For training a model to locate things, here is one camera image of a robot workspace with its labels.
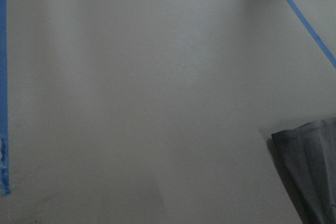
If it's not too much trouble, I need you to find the dark brown t-shirt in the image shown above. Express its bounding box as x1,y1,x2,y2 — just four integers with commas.
271,118,335,223

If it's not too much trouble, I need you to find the blue tape line crosswise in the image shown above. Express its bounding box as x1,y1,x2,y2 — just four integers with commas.
1,0,10,196

